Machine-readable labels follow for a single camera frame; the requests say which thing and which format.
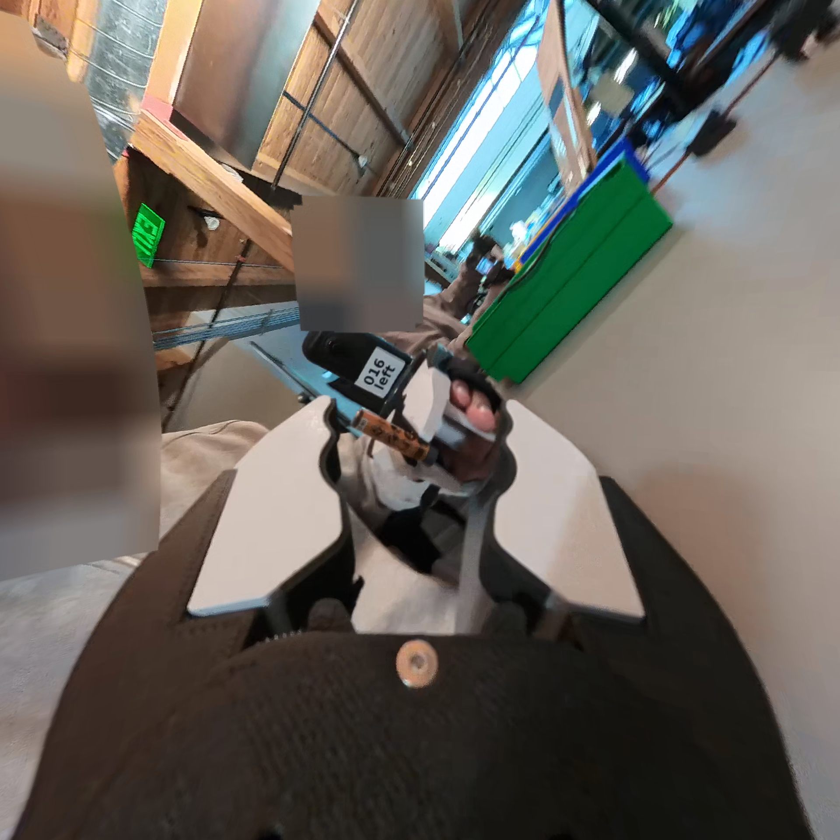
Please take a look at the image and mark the silver ventilation duct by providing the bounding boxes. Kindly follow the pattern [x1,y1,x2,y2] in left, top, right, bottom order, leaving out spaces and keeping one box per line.
[85,0,173,161]

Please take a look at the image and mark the blue storage bin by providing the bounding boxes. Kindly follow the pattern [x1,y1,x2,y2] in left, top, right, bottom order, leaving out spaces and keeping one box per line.
[525,141,651,263]

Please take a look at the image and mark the person's left forearm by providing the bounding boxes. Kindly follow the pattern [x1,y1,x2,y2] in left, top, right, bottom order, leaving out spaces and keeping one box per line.
[341,433,480,634]

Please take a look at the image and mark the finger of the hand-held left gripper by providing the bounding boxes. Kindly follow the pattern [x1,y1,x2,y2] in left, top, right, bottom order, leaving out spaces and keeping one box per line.
[400,367,500,444]

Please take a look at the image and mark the person's left hand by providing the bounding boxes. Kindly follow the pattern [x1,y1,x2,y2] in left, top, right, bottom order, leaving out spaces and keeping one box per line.
[438,379,509,485]

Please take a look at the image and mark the small black power adapter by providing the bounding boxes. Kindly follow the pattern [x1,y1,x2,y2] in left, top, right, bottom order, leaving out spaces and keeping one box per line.
[696,108,737,156]

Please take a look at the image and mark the green storage bin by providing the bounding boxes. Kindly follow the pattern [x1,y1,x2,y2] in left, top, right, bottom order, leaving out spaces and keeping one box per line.
[462,161,673,385]

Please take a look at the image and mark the orange battery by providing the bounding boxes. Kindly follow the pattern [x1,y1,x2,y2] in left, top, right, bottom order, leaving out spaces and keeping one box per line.
[353,410,434,463]

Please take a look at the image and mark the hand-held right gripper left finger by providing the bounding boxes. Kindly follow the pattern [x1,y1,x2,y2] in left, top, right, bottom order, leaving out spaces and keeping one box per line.
[185,397,358,618]

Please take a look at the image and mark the grey desk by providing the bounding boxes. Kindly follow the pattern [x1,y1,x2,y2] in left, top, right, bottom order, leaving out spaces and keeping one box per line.
[505,0,840,840]

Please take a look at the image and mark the cardboard panel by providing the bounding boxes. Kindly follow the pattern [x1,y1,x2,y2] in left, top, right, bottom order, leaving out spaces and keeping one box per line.
[538,0,598,191]

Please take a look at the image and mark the blue cable bundle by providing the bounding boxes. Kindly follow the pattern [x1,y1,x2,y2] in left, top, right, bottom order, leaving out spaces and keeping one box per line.
[154,308,293,352]

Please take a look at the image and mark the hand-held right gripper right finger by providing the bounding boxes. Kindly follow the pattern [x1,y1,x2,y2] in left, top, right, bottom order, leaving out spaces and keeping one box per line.
[467,399,647,621]

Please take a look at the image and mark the green exit sign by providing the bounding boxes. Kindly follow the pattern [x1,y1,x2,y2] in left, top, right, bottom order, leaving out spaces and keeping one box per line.
[131,203,165,270]

